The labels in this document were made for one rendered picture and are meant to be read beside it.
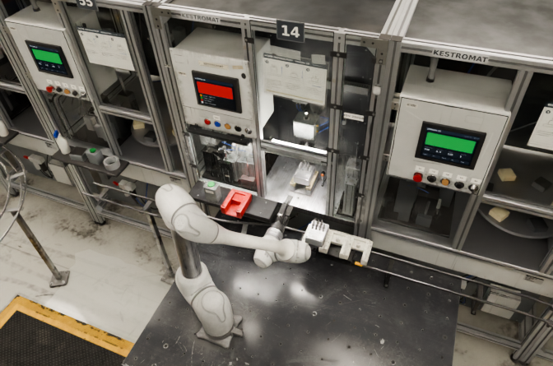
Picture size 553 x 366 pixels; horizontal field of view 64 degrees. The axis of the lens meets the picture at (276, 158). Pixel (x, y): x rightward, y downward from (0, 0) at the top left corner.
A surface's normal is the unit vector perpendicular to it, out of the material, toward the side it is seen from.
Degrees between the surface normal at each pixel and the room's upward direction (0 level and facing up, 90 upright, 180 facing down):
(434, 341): 0
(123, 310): 0
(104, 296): 0
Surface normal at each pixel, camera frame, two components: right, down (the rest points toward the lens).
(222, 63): -0.37, 0.64
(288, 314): -0.04, -0.73
